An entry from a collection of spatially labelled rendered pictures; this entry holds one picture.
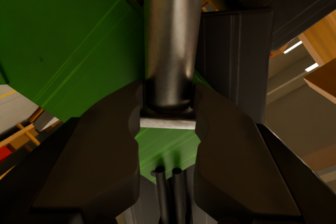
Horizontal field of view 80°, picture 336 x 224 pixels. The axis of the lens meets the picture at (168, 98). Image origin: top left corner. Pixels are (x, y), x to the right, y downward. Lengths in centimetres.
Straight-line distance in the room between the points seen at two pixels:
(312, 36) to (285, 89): 676
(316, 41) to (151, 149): 87
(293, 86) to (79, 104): 762
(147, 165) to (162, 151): 2
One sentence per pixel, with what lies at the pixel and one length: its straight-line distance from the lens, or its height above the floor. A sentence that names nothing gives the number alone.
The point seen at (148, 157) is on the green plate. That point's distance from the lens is 21.
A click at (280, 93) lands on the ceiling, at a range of 773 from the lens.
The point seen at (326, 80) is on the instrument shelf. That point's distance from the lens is 70.
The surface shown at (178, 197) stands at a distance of 22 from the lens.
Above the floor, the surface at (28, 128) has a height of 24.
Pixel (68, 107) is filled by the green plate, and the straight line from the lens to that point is 19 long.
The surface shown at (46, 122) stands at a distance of 39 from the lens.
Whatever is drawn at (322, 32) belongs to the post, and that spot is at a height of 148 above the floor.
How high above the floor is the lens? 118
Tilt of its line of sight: 8 degrees up
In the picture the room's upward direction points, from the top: 139 degrees clockwise
